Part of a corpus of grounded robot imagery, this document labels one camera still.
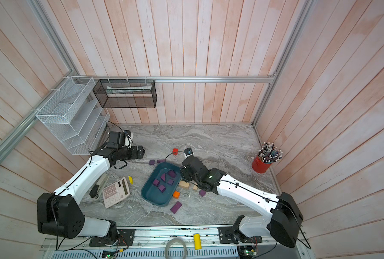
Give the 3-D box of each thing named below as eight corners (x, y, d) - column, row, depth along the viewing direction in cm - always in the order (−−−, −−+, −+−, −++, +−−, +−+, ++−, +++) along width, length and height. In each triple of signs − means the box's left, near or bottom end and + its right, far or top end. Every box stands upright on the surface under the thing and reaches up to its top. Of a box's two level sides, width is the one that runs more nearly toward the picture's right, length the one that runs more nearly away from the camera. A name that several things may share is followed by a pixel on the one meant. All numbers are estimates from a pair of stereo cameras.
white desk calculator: (107, 207, 84) (104, 205, 81) (103, 189, 90) (100, 187, 87) (131, 196, 88) (129, 193, 85) (126, 179, 94) (124, 176, 91)
